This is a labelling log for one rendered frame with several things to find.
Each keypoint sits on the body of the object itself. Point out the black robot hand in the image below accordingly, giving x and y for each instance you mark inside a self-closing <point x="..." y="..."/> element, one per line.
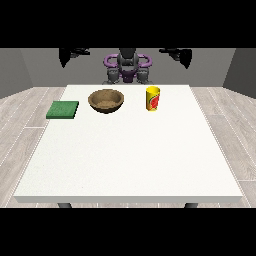
<point x="65" y="55"/>
<point x="184" y="56"/>

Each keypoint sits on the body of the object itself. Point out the yellow cup with melon print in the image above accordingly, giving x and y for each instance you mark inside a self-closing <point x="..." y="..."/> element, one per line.
<point x="152" y="99"/>

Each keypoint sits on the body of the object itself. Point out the dark table leg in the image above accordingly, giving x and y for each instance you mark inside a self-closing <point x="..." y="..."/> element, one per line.
<point x="64" y="205"/>
<point x="191" y="205"/>

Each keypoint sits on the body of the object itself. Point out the brown wooden bowl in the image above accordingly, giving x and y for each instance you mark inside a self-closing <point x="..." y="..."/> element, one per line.
<point x="106" y="100"/>

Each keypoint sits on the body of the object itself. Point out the grey robot trunk purple rings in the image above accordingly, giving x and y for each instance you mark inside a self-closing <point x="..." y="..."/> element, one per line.
<point x="127" y="68"/>

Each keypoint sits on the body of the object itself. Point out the green square pad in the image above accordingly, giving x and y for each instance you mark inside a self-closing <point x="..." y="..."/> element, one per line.
<point x="62" y="109"/>

